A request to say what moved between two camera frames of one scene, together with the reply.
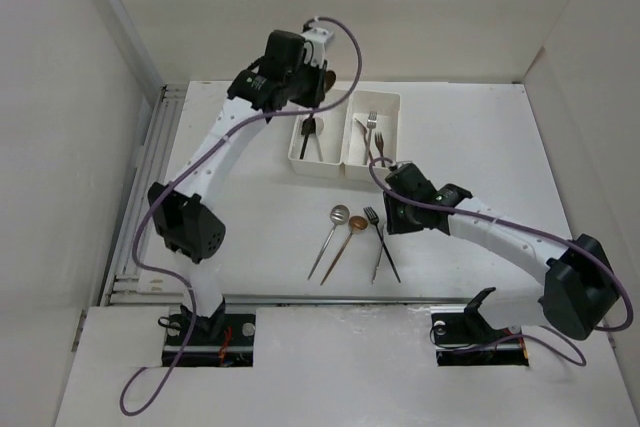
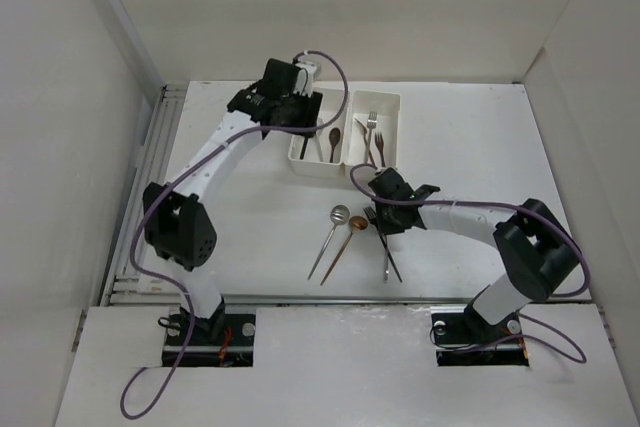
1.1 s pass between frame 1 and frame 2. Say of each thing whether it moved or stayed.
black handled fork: stayed
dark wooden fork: stayed
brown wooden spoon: moved
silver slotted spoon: stayed
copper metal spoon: stayed
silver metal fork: moved
